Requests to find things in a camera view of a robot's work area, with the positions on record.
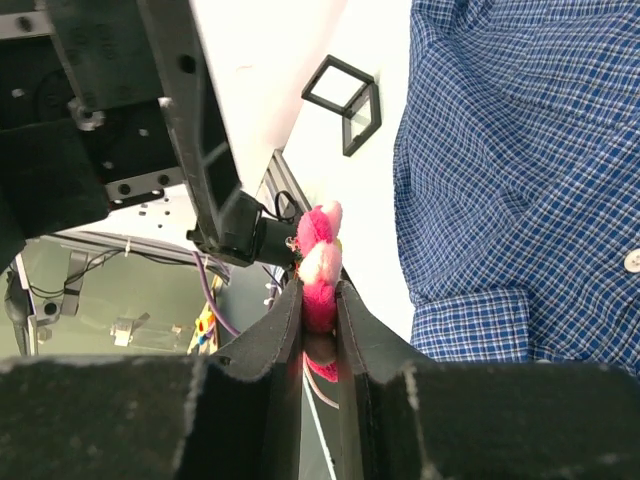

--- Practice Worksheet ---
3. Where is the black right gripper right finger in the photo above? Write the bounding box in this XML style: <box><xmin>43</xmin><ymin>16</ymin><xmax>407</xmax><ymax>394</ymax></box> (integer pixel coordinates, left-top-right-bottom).
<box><xmin>337</xmin><ymin>282</ymin><xmax>639</xmax><ymax>479</ymax></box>

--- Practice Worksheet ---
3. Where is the black framed clear box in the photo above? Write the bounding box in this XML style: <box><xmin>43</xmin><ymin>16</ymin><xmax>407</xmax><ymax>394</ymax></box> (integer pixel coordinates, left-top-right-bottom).
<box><xmin>301</xmin><ymin>55</ymin><xmax>382</xmax><ymax>157</ymax></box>

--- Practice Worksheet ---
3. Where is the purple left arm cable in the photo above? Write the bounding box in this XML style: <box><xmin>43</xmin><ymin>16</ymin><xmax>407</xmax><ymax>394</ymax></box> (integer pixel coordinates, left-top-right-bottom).
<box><xmin>190</xmin><ymin>249</ymin><xmax>242</xmax><ymax>337</ymax></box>

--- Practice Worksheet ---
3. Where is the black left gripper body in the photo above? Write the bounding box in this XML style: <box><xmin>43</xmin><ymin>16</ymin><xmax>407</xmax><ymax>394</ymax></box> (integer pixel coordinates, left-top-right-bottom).
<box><xmin>1</xmin><ymin>1</ymin><xmax>183</xmax><ymax>265</ymax></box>

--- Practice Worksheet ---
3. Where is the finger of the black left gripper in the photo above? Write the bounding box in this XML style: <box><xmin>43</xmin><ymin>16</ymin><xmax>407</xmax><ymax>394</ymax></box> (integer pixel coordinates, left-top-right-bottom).
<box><xmin>138</xmin><ymin>1</ymin><xmax>295</xmax><ymax>268</ymax></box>

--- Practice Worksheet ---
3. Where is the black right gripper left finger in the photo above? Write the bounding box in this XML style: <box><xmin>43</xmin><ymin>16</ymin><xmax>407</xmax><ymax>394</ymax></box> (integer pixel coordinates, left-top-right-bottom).
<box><xmin>1</xmin><ymin>281</ymin><xmax>302</xmax><ymax>479</ymax></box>

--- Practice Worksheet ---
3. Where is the pink flower smiley brooch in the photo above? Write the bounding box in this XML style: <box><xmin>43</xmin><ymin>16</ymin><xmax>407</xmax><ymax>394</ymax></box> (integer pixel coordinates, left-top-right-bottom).
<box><xmin>288</xmin><ymin>201</ymin><xmax>343</xmax><ymax>409</ymax></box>

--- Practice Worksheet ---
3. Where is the blue plaid button shirt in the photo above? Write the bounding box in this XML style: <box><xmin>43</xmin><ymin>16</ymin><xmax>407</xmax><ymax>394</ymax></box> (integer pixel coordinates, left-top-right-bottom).
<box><xmin>393</xmin><ymin>1</ymin><xmax>639</xmax><ymax>375</ymax></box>

